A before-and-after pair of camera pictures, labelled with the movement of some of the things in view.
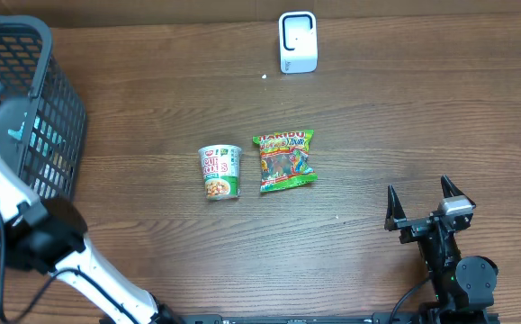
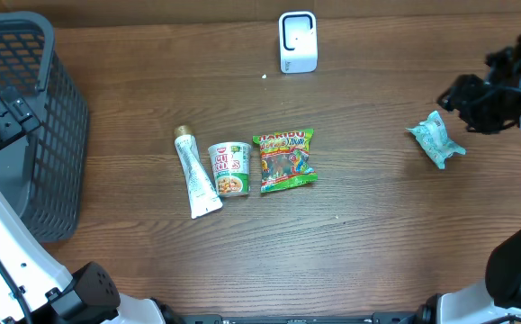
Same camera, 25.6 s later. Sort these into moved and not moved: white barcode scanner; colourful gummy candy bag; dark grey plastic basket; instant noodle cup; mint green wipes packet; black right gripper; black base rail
Moved: black right gripper; instant noodle cup; mint green wipes packet
Not moved: dark grey plastic basket; colourful gummy candy bag; white barcode scanner; black base rail
